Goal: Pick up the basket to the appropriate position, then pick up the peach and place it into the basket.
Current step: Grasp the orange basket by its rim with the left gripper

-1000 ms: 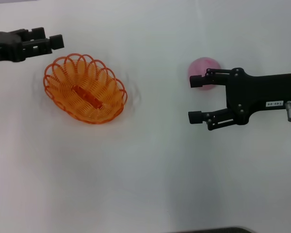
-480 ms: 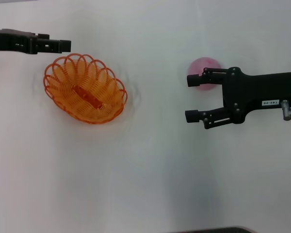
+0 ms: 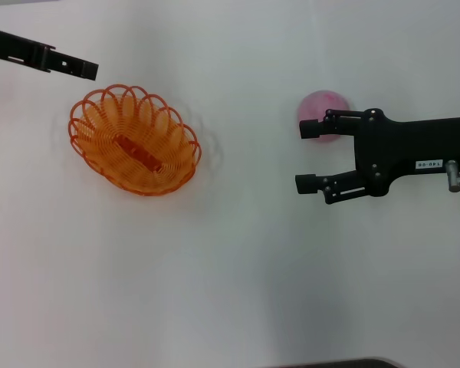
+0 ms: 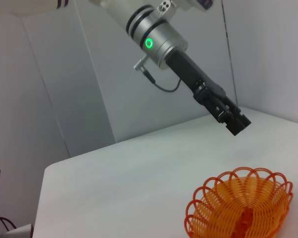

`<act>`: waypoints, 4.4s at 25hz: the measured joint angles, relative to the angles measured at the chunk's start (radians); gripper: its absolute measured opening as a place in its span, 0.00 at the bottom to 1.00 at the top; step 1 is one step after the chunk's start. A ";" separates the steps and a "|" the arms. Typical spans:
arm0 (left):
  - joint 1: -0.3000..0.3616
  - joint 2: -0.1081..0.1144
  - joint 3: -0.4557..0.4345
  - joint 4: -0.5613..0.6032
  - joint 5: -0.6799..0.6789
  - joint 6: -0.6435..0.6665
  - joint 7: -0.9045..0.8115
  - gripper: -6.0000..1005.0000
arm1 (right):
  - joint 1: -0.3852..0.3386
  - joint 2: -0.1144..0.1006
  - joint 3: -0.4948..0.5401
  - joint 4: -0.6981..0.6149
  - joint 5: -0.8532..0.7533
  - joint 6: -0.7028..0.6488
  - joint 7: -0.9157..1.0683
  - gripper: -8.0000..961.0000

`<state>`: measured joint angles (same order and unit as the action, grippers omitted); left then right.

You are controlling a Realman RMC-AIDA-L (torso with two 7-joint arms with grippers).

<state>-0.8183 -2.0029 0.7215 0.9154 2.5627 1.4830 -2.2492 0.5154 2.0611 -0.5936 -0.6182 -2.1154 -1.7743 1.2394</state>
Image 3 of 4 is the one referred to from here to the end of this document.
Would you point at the pink peach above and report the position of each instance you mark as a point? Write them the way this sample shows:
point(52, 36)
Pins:
point(318, 105)

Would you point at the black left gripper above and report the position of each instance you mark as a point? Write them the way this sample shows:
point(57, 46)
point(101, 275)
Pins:
point(11, 46)

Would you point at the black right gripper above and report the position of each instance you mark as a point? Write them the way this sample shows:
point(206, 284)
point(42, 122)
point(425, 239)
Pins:
point(406, 145)

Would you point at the dark robot torso cover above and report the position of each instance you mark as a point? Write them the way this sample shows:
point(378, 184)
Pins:
point(349, 364)

